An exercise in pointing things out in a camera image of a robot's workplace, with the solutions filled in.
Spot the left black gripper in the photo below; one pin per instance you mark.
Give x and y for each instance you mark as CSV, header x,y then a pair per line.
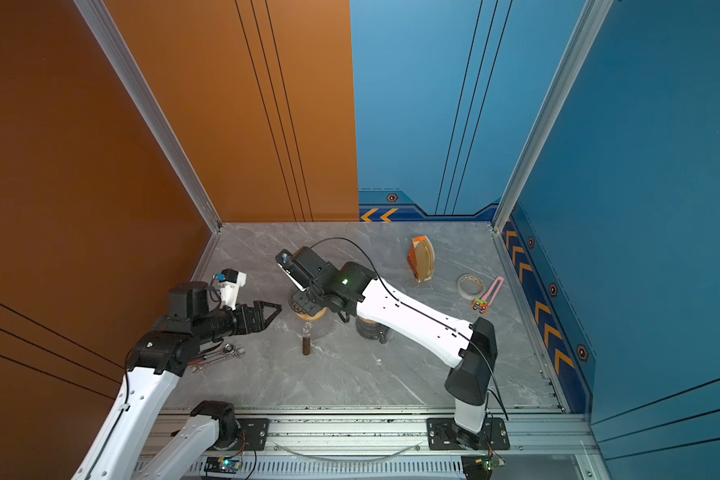
x,y
257,313

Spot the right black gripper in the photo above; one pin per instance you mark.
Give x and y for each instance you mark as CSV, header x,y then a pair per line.
x,y
301,301

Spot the grey ribbed glass pitcher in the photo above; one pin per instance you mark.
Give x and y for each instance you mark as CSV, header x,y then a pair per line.
x,y
372,330

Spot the orange coffee filter box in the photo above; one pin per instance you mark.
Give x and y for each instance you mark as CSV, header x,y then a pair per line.
x,y
421,257

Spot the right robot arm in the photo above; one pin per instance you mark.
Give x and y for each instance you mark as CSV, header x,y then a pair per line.
x,y
469,349

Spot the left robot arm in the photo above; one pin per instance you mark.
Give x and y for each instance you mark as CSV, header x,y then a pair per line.
x,y
152,371

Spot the metal wrench set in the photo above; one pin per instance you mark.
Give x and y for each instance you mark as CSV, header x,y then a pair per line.
x,y
225,352

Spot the white tape roll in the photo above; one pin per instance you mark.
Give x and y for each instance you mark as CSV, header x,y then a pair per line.
x,y
470,287

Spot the left green circuit board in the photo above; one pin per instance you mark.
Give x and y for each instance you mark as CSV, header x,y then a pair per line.
x,y
222,465

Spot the right circuit board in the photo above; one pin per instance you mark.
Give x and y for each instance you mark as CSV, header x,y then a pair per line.
x,y
480,467

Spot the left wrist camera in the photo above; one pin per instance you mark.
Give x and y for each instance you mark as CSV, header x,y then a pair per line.
x,y
230,282

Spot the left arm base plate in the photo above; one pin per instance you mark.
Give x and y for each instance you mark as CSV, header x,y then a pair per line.
x,y
244,434

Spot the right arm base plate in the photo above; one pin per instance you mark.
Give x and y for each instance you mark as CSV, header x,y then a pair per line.
x,y
444,434

